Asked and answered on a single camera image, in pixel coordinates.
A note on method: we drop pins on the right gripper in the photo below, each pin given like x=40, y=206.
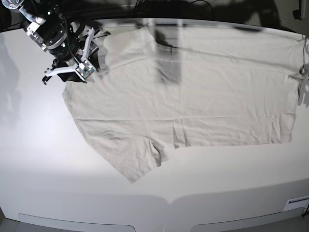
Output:
x=77, y=47

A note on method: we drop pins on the beige T-shirt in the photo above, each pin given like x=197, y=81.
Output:
x=195, y=86

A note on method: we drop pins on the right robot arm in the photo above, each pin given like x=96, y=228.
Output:
x=43, y=22

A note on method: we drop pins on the white label sticker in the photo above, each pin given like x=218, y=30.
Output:
x=301, y=202

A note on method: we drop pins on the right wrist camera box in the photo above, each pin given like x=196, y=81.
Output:
x=84, y=70

